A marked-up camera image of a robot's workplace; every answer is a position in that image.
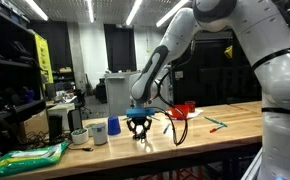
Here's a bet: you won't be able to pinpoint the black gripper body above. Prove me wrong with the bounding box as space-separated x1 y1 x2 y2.
130 116 152 127

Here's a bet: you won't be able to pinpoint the blue plastic cup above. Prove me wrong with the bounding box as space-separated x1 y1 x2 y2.
107 116 122 137

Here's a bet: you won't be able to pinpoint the grey white cup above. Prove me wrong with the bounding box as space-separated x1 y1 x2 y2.
91 122 109 147

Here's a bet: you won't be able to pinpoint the grey metal cabinet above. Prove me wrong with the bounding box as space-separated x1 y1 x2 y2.
104 70 170 118

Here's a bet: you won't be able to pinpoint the red bowl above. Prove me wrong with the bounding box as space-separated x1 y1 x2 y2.
167 104 190 121

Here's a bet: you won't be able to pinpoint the small pale plant pot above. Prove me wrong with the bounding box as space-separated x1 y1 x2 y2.
84 123 98 138

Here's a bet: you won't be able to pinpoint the red mug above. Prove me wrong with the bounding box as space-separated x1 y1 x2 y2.
184 100 197 114

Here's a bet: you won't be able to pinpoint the white paper sheet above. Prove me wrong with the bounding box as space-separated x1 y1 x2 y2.
164 109 204 121

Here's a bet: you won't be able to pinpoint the white plant pot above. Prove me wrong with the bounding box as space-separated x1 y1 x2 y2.
70 128 90 146

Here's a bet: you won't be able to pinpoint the black office chair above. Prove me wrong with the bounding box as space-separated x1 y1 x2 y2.
73 89 93 118

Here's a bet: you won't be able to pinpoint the black speaker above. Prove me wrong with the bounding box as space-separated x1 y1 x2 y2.
67 109 84 134

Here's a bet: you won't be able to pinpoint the teal green marker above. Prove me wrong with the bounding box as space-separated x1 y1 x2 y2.
203 116 220 125
213 120 228 128

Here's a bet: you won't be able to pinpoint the white desk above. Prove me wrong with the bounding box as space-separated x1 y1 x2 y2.
46 96 78 131

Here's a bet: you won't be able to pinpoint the black box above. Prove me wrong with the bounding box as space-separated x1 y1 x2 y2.
48 114 63 141

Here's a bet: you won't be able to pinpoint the black cabinet with white label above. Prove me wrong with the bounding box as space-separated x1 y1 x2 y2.
167 31 264 108

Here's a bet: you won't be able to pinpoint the cardboard box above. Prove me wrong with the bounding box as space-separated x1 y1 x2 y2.
18 111 49 141

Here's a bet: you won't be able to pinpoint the yellow hanging object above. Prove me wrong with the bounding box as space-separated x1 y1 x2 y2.
223 44 234 60

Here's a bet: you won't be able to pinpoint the ceiling light strip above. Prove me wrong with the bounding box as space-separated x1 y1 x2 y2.
24 0 49 22
125 0 143 27
84 0 95 24
155 0 189 28

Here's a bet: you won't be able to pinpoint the green wipes packet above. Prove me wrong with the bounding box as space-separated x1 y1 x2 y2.
0 141 69 178

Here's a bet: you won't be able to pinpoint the yellow storage rack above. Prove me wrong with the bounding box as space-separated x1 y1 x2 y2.
31 31 54 84

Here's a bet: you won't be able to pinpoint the black shelf unit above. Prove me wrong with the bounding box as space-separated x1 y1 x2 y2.
0 0 48 158

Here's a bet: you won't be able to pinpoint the thin black table cable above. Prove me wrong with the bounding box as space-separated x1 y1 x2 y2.
66 144 94 153

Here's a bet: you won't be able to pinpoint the tangled black cables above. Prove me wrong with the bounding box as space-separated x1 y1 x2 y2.
21 130 69 149

